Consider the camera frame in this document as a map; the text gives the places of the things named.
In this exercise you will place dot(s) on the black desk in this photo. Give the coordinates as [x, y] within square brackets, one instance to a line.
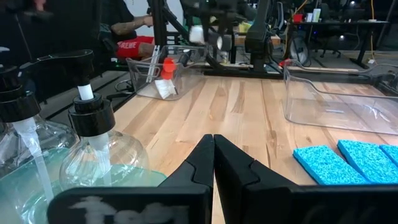
[342, 22]

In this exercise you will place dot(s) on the red cup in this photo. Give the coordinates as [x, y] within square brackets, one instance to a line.
[298, 18]

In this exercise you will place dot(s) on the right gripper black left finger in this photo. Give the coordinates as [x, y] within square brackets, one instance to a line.
[199, 168]

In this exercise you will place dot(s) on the wooden background table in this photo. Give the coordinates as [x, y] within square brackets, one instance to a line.
[239, 40]

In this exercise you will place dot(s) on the round floor fan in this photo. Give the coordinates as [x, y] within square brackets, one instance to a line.
[298, 49]

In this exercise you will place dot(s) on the blue sponge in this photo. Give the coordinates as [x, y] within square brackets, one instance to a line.
[326, 165]
[370, 160]
[391, 152]

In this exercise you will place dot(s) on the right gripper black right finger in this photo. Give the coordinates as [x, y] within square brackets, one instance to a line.
[233, 168]

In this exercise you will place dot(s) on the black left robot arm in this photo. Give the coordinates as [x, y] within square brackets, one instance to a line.
[259, 37]

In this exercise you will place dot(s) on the black rig frame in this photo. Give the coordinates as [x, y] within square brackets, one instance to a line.
[158, 25]

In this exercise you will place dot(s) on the short red palm brush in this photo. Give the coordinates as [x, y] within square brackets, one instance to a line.
[166, 75]

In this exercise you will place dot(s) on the clear soap dispenser black pump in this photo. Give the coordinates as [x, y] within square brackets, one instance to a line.
[91, 118]
[17, 105]

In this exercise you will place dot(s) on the small red object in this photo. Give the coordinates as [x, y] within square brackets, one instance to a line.
[284, 62]

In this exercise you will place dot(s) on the white bottle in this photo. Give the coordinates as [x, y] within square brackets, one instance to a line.
[316, 15]

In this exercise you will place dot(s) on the black scrub brush white bristles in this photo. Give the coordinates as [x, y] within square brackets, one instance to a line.
[164, 88]

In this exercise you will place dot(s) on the person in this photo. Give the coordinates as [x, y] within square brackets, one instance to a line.
[133, 46]
[40, 4]

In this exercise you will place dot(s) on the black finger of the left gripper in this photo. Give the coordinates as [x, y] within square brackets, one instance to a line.
[206, 23]
[223, 23]

